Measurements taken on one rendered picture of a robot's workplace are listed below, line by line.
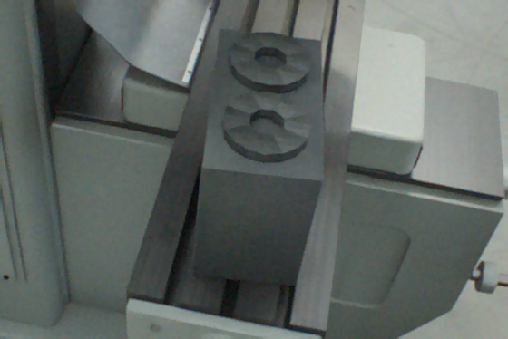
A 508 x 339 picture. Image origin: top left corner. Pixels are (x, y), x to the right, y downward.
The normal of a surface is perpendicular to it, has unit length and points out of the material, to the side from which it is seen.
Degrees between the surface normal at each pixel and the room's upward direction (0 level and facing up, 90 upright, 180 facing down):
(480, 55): 0
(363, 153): 90
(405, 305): 90
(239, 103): 0
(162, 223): 0
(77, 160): 90
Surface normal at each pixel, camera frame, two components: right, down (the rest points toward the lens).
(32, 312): -0.14, 0.59
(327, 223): 0.11, -0.66
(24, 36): 0.72, 0.55
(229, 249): -0.05, 0.74
